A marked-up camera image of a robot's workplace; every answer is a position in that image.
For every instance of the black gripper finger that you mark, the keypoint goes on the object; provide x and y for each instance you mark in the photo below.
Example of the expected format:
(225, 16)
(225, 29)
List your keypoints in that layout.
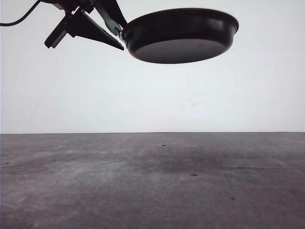
(80, 24)
(114, 11)

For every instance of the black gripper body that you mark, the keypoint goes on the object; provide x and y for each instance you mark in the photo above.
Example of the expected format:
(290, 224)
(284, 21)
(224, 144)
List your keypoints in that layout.
(70, 7)

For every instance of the black frying pan mint handle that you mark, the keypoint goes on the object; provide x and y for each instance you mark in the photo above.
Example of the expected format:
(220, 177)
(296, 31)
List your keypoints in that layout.
(176, 35)

